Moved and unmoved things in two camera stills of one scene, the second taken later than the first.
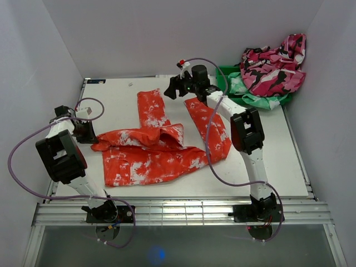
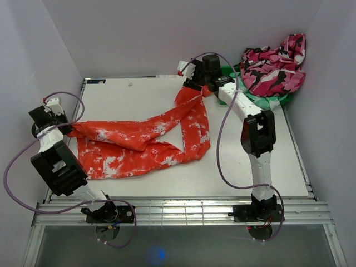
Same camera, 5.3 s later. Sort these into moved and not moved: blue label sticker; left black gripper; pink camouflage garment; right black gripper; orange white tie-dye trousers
Moved: left black gripper; right black gripper; orange white tie-dye trousers
Not moved: blue label sticker; pink camouflage garment
